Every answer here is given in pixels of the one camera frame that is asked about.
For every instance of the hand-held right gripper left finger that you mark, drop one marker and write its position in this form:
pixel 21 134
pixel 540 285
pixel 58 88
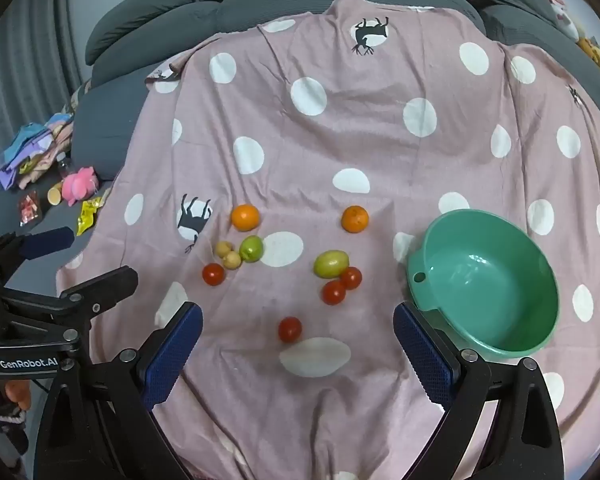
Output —
pixel 174 352

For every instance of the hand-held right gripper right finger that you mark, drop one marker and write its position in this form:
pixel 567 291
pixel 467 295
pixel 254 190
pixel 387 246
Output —
pixel 424 355

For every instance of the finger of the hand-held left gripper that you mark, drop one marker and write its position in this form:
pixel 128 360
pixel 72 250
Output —
pixel 47 241
pixel 105 287

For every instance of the red tomato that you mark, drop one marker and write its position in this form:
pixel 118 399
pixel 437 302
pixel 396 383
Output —
pixel 333 292
pixel 213 274
pixel 290 329
pixel 351 278

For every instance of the green plastic bowl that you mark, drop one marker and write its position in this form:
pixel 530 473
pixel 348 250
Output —
pixel 480 280

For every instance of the small yellow fruit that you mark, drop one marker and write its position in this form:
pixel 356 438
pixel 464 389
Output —
pixel 231 260
pixel 223 248

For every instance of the round green tomato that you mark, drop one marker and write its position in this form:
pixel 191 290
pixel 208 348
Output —
pixel 251 248

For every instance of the oval green tomato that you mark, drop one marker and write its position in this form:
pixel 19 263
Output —
pixel 331 263

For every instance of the person's left hand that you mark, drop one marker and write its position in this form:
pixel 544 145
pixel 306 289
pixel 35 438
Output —
pixel 15 394

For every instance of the red snack packet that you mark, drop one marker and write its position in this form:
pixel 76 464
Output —
pixel 30 208

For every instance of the yellow cup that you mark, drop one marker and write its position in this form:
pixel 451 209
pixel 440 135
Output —
pixel 55 195

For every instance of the yellow snack packet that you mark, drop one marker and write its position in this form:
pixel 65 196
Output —
pixel 87 215

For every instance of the pink plush toy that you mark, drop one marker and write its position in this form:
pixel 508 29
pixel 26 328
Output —
pixel 79 185

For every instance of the pile of colourful clothes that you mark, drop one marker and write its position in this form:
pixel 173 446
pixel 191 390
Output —
pixel 32 150

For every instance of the orange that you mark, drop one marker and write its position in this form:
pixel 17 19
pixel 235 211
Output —
pixel 355 219
pixel 245 217

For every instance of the grey curtain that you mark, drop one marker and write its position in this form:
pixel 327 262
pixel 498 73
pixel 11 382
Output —
pixel 25 50

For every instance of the pink polka dot blanket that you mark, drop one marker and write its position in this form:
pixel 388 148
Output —
pixel 330 150

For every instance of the grey sofa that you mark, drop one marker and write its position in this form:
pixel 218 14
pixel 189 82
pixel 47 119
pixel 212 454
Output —
pixel 145 15

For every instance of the heap of plush toys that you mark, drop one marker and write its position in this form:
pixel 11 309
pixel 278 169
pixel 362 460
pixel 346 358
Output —
pixel 587 42

